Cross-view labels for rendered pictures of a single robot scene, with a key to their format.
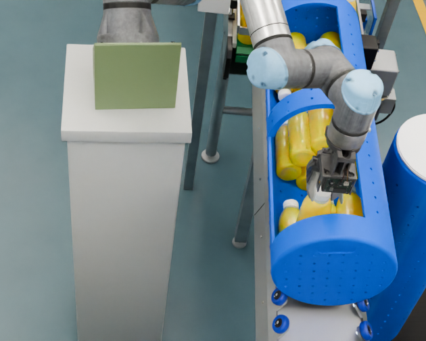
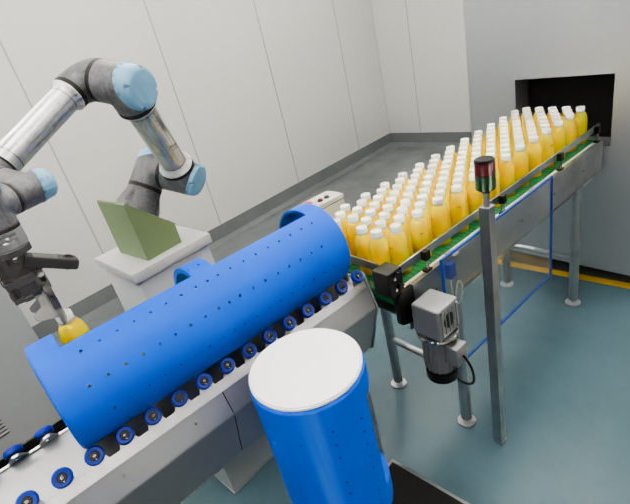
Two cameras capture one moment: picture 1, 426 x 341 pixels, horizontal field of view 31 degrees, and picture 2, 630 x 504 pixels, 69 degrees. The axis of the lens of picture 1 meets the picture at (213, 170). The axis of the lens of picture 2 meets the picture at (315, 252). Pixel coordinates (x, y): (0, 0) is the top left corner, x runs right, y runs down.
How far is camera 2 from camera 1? 200 cm
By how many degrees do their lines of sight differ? 52
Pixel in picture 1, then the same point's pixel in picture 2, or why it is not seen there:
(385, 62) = (432, 303)
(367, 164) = (134, 316)
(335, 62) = (9, 178)
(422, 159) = (271, 362)
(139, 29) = (126, 197)
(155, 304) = not seen: hidden behind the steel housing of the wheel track
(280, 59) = not seen: outside the picture
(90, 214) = not seen: hidden behind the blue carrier
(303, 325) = (63, 449)
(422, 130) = (309, 340)
